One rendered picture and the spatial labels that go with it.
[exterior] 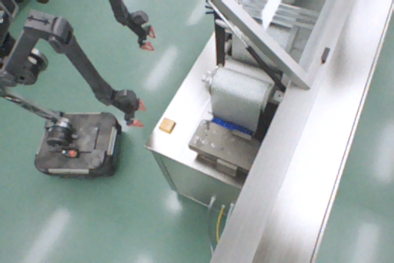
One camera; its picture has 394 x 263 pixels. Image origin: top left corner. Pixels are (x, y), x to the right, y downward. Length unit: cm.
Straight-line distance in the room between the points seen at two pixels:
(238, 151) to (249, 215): 76
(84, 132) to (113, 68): 89
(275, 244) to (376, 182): 188
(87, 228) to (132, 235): 37
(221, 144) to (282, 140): 70
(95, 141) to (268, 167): 194
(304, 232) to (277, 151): 28
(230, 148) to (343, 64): 60
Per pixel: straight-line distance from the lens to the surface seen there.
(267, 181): 76
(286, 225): 97
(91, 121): 268
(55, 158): 266
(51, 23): 118
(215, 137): 150
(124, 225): 253
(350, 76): 125
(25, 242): 284
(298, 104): 87
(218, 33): 160
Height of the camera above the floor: 237
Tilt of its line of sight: 62 degrees down
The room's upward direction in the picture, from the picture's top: 11 degrees counter-clockwise
